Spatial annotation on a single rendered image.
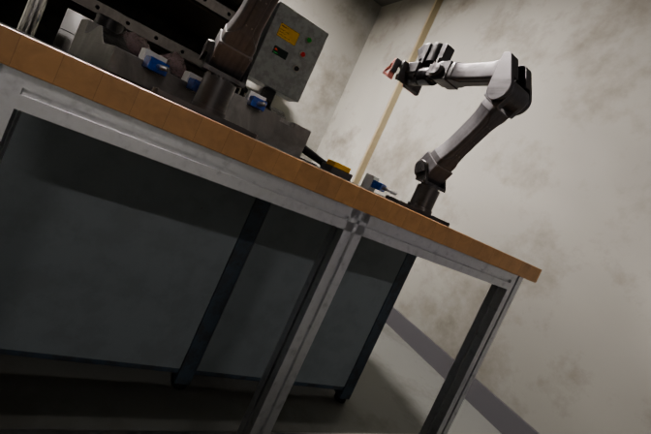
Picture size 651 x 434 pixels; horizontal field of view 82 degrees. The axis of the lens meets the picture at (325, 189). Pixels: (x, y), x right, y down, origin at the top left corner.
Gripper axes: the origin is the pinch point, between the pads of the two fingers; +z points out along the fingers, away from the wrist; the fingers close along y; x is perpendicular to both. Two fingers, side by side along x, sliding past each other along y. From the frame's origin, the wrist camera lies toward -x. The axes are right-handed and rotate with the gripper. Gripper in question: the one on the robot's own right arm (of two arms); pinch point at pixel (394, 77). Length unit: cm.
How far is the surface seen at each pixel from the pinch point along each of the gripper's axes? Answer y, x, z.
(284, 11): 26, -25, 79
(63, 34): 102, 33, 74
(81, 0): 101, 18, 75
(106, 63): 79, 39, -16
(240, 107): 47, 34, -7
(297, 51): 11, -12, 79
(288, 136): 30.9, 35.4, -7.3
